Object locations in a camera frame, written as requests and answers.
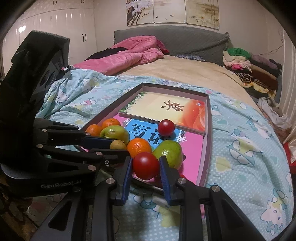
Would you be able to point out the light blue cat-print blanket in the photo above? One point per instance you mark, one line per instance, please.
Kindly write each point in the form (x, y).
(242, 173)

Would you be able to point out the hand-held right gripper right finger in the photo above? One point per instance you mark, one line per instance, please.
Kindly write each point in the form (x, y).
(165, 180)

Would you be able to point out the pink quilt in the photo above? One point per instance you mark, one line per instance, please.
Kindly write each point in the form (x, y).
(129, 58)

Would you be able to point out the black garment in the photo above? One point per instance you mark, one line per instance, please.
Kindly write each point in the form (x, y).
(108, 52)

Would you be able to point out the pale wall poster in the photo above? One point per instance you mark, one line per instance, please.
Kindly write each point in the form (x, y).
(170, 10)

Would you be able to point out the white curtain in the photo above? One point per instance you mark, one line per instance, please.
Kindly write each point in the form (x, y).
(289, 92)

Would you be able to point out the orange tangerine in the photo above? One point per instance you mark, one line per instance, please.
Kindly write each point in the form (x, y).
(93, 129)
(138, 147)
(111, 122)

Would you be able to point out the cream and orange book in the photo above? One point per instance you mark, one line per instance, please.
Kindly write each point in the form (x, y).
(150, 104)

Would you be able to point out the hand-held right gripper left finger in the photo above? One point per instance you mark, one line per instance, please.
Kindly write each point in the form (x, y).
(127, 180)

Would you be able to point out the tree branch wall poster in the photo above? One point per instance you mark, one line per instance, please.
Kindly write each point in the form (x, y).
(138, 11)

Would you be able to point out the shallow cardboard box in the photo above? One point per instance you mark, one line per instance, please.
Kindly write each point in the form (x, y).
(207, 139)

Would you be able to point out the red cherry tomato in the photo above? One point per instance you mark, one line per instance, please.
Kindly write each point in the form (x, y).
(166, 127)
(145, 165)

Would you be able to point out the brown longan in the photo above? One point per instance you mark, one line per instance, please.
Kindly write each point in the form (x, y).
(118, 144)

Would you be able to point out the pink book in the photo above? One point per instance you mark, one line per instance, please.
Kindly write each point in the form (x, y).
(192, 150)

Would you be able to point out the dark patterned cloth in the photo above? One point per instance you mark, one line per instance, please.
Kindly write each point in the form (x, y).
(190, 57)

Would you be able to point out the pile of folded clothes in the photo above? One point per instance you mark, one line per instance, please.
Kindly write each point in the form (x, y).
(254, 69)

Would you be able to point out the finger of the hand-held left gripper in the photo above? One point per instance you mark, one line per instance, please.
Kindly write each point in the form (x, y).
(111, 158)
(99, 141)

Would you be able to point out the green jujube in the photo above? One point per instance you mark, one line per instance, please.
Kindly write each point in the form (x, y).
(114, 134)
(168, 149)

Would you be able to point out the red cloth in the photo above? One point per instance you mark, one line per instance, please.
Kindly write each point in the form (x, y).
(291, 153)

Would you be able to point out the grey headboard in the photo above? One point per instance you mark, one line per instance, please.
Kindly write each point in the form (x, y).
(185, 39)

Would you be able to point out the white plastic bag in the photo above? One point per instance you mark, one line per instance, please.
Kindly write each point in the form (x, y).
(270, 109)

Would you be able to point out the beige bed sheet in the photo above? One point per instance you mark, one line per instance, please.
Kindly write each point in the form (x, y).
(185, 71)

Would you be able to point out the white wardrobe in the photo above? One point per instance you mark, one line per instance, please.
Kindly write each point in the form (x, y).
(57, 23)

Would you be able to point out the yellowish landscape wall poster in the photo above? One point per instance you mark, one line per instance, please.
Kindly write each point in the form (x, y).
(201, 14)

